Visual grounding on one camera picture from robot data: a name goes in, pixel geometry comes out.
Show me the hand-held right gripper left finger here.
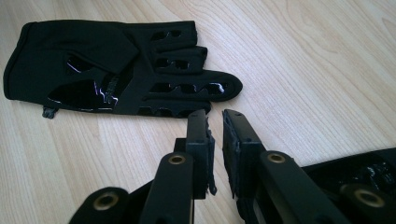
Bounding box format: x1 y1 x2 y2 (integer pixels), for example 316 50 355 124
185 108 218 201

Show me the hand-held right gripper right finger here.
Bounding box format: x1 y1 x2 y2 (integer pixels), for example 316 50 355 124
221 108 273 201

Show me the black glove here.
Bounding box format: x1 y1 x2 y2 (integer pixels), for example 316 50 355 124
3 20 244 119
125 147 396 224

